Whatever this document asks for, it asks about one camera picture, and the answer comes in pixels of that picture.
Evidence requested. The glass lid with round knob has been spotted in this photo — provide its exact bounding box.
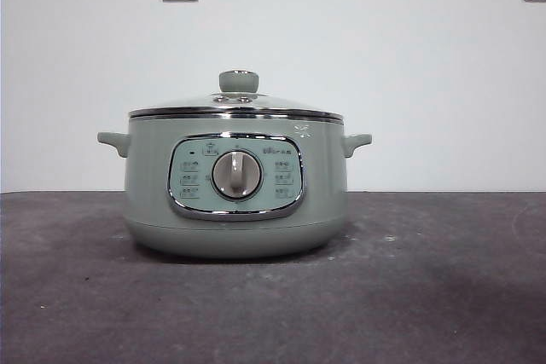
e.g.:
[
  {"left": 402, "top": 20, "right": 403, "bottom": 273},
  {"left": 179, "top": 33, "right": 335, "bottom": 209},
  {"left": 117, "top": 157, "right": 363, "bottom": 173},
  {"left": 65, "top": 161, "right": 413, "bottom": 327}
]
[{"left": 129, "top": 69, "right": 345, "bottom": 120}]

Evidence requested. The pale green electric cooking pot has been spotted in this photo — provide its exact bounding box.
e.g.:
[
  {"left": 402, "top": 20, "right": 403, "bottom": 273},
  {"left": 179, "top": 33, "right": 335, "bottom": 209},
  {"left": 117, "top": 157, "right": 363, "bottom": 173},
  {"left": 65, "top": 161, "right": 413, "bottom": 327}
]
[{"left": 96, "top": 115, "right": 373, "bottom": 259}]

